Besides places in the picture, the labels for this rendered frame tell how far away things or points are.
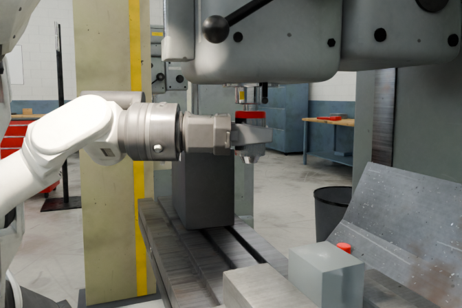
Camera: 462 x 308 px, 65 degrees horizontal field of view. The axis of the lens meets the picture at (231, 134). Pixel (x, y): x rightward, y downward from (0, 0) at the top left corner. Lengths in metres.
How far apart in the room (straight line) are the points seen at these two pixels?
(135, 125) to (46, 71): 9.08
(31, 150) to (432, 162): 0.68
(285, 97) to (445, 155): 7.09
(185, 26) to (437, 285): 0.56
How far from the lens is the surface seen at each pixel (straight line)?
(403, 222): 0.78
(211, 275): 0.67
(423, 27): 0.58
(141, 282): 2.52
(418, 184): 0.79
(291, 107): 7.84
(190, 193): 0.84
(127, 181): 2.29
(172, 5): 0.51
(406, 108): 0.81
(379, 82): 0.87
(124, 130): 0.53
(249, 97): 0.53
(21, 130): 5.08
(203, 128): 0.51
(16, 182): 0.56
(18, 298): 1.32
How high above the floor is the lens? 1.29
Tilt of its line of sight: 6 degrees down
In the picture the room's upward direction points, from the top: straight up
